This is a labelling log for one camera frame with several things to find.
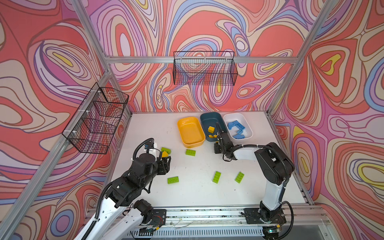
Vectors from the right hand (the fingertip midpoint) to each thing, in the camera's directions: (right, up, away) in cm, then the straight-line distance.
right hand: (218, 148), depth 101 cm
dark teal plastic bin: (-5, +19, +12) cm, 23 cm away
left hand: (-30, 0, -31) cm, 43 cm away
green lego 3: (-4, -15, -16) cm, 22 cm away
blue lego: (+15, +17, +8) cm, 24 cm away
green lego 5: (-30, -17, -15) cm, 37 cm away
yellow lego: (-5, +13, +1) cm, 14 cm away
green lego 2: (-34, -1, -6) cm, 34 cm away
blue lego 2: (+15, +8, +3) cm, 17 cm away
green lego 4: (+9, -15, -15) cm, 23 cm away
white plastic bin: (+10, +22, +10) cm, 26 cm away
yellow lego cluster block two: (-36, -4, -5) cm, 36 cm away
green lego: (-19, -2, -5) cm, 20 cm away
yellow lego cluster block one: (-5, +8, +1) cm, 9 cm away
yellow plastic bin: (-19, +11, +5) cm, 23 cm away
